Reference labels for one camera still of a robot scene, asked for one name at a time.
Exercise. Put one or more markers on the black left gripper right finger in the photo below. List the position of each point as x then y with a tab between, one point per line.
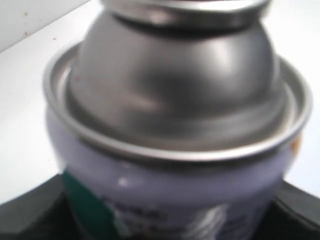
294	215

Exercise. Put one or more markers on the white spray can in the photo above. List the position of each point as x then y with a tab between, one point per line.
173	120

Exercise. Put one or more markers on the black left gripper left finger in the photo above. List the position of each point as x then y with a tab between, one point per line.
42	213

